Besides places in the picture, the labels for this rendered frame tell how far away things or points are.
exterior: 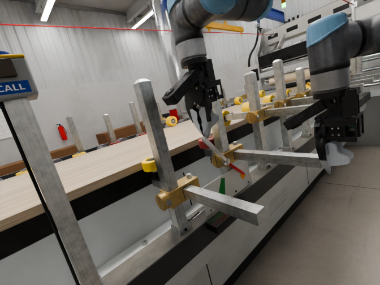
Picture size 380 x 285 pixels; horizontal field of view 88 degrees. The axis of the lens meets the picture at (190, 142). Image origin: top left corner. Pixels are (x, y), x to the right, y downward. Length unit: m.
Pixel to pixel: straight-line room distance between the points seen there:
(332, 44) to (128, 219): 0.77
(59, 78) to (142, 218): 7.38
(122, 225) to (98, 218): 0.09
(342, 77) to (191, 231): 0.54
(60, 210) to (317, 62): 0.62
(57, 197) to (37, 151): 0.10
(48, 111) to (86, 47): 2.65
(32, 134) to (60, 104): 7.31
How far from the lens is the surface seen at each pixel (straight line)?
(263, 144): 0.93
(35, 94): 0.46
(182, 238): 0.63
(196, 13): 0.51
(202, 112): 0.53
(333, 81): 0.54
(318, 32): 0.54
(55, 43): 8.32
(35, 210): 0.70
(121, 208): 0.77
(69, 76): 8.06
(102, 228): 0.77
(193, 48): 0.54
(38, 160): 0.47
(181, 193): 0.60
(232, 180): 0.76
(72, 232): 0.51
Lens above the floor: 1.08
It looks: 12 degrees down
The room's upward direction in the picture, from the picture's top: 13 degrees counter-clockwise
